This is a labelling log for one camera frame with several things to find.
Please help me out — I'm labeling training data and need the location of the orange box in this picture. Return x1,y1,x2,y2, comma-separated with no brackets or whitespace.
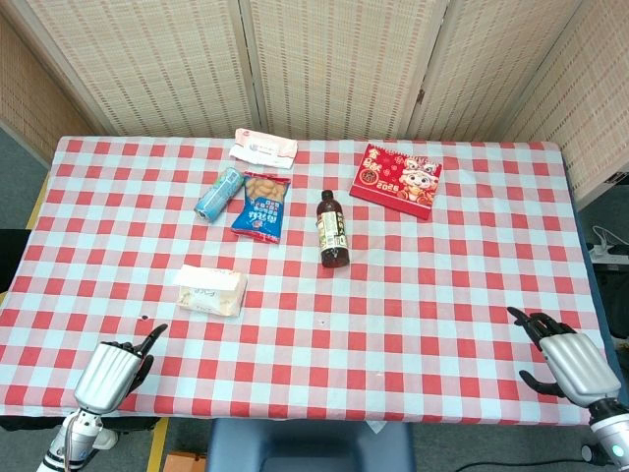
161,451,208,472

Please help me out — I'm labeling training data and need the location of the red white checkered tablecloth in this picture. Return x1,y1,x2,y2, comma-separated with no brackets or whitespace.
0,136,617,427

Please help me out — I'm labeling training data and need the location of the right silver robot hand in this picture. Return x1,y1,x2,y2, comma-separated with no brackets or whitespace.
506,306,622,408

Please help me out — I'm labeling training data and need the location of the blue beverage can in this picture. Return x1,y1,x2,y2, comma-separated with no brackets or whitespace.
193,166,246,223

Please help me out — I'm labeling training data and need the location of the beige folding screen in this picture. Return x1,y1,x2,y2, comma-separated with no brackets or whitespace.
0,0,629,207

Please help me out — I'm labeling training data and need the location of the white tissue pack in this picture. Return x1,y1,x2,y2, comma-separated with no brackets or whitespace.
172,264,249,318

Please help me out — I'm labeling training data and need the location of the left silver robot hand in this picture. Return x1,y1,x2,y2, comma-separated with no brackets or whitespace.
73,323,169,414

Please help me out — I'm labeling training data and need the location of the blue snack bag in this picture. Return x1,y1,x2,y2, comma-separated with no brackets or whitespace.
230,171,292,246

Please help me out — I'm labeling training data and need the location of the dark tea bottle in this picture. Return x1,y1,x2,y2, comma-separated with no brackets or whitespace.
315,189,351,269

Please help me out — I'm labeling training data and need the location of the white pink wipes pack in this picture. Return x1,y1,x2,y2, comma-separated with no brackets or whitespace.
228,128,300,171

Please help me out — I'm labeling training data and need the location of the red desk calendar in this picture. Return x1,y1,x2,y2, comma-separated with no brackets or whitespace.
349,143,444,221

